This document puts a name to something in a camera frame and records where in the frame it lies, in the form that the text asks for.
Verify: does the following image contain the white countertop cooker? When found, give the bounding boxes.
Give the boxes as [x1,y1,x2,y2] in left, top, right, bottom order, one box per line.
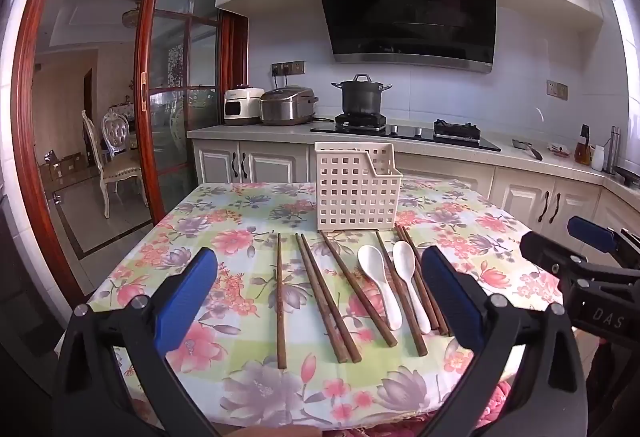
[223,84,265,126]

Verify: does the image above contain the white tufted-back dining chair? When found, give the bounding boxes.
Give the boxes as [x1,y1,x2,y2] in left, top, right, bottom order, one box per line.
[101,111,133,153]

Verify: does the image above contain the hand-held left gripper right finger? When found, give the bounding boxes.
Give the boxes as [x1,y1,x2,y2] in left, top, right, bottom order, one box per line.
[421,244,588,437]

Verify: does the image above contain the black burner grate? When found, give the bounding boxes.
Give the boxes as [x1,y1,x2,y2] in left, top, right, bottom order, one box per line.
[335,113,388,130]
[433,118,482,140]

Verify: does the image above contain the wooden glass sliding door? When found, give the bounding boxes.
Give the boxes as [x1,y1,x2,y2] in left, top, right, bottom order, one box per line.
[135,0,223,223]

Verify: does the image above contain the cardboard boxes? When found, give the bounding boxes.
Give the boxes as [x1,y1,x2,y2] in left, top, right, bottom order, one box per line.
[39,150,88,183]

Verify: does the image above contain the small pan with handle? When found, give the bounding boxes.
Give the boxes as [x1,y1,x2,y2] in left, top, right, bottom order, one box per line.
[511,138,544,161]

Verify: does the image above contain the amber oil bottle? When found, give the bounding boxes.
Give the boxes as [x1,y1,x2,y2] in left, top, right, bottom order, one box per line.
[574,124,592,165]

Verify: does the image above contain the white ceramic spoon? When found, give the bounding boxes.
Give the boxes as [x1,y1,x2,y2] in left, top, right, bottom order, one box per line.
[392,240,432,335]
[357,244,403,331]

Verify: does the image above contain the red-brown wooden door frame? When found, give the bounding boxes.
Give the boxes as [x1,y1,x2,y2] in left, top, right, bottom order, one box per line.
[11,0,226,313]

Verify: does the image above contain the black range hood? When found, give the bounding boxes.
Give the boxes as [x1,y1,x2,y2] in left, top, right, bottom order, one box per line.
[311,0,499,74]

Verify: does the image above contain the ceiling lamp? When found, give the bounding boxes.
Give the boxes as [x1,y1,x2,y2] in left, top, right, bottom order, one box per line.
[122,2,143,29]

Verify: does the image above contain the black glass gas hob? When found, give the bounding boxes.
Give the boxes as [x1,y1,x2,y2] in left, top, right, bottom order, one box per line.
[310,114,502,153]

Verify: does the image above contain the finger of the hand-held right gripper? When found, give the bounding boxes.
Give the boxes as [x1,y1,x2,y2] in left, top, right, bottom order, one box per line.
[567,216,640,268]
[520,232,588,288]

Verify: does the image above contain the white plastic utensil basket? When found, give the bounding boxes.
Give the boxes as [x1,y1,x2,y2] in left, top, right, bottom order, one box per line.
[314,141,404,233]

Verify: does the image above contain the grey stockpot with lid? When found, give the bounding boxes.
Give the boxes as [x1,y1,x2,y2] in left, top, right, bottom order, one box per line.
[331,74,393,115]

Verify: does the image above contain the silver rice cooker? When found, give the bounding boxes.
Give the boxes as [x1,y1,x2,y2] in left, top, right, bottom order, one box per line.
[259,86,319,126]

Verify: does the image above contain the white ornate dining chair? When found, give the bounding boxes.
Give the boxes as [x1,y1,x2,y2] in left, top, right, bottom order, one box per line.
[81,110,151,219]

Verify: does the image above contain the floral tablecloth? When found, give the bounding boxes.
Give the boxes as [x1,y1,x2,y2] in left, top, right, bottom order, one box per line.
[55,180,566,437]

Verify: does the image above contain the white base cabinets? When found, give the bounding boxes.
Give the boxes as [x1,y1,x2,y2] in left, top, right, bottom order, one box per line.
[191,137,640,263]

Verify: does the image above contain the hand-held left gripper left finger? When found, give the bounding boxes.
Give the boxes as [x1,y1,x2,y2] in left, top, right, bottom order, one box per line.
[52,247,221,437]

